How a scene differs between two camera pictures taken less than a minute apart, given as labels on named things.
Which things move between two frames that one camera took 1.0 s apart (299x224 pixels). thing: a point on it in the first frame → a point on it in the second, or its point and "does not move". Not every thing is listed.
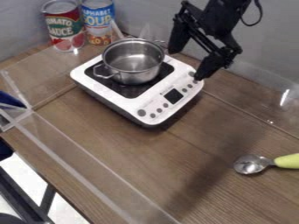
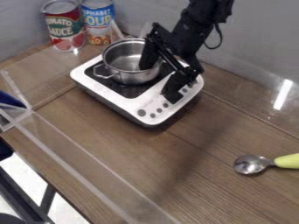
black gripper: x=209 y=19 → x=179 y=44
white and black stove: x=149 y=102 does not move
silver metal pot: x=132 y=59 does not move
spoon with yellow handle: x=252 y=164 does not move
